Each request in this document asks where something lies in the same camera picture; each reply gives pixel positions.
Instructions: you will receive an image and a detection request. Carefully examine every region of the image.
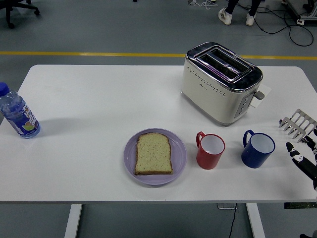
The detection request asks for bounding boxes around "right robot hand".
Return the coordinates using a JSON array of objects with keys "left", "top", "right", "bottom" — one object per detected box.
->
[{"left": 285, "top": 123, "right": 317, "bottom": 193}]

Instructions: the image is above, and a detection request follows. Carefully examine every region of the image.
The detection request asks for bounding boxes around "blue cup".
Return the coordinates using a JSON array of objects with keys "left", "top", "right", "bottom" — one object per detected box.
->
[{"left": 241, "top": 129, "right": 276, "bottom": 169}]

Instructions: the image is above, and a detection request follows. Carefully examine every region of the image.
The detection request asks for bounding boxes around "red cup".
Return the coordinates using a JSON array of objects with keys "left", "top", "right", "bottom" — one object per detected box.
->
[{"left": 196, "top": 131, "right": 226, "bottom": 171}]

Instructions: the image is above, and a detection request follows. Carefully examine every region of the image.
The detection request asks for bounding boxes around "slice of bread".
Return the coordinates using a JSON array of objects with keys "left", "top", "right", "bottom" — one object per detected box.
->
[{"left": 134, "top": 132, "right": 174, "bottom": 176}]

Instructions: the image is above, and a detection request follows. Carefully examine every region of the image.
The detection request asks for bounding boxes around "metal toast rack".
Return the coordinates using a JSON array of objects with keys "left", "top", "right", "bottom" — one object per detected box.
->
[{"left": 279, "top": 108, "right": 317, "bottom": 143}]

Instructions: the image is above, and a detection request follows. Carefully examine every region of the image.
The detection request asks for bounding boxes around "green power strip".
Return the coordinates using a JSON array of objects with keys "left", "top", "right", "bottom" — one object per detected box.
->
[{"left": 284, "top": 202, "right": 317, "bottom": 210}]

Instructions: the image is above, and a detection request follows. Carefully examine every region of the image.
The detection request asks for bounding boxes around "white table leg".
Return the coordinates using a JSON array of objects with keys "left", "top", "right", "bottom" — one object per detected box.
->
[
  {"left": 64, "top": 204, "right": 83, "bottom": 238},
  {"left": 246, "top": 203, "right": 266, "bottom": 238}
]

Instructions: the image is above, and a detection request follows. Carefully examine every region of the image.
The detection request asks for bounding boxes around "cream and chrome toaster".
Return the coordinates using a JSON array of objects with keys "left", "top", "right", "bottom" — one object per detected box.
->
[{"left": 180, "top": 41, "right": 265, "bottom": 127}]

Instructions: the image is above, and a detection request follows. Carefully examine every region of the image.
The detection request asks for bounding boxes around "purple plate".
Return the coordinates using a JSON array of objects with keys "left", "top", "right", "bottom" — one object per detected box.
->
[{"left": 123, "top": 127, "right": 187, "bottom": 186}]

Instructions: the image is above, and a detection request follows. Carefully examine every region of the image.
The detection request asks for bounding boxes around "person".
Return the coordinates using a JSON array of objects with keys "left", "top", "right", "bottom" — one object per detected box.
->
[{"left": 217, "top": 0, "right": 257, "bottom": 27}]

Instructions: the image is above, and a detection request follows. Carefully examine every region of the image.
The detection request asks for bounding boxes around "blue-capped water bottle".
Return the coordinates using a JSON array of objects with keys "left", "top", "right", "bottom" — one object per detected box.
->
[{"left": 0, "top": 82, "right": 41, "bottom": 139}]

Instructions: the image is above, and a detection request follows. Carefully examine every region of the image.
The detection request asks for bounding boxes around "black office chair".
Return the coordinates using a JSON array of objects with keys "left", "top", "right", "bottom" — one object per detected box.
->
[{"left": 0, "top": 0, "right": 40, "bottom": 29}]

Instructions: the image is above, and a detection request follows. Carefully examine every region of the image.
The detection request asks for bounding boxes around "black cable under table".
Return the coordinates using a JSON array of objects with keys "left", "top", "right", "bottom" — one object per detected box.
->
[{"left": 227, "top": 203, "right": 238, "bottom": 238}]

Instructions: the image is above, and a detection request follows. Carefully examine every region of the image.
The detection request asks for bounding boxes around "black floor cable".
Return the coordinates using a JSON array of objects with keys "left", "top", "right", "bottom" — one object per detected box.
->
[{"left": 252, "top": 0, "right": 315, "bottom": 47}]

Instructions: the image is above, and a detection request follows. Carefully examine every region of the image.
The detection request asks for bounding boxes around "metal frame cart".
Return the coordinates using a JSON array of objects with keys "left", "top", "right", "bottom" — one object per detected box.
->
[{"left": 281, "top": 0, "right": 317, "bottom": 26}]

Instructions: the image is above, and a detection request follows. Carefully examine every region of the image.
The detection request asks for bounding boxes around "white floor cable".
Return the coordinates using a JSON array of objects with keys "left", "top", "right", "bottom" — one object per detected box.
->
[{"left": 187, "top": 0, "right": 216, "bottom": 11}]

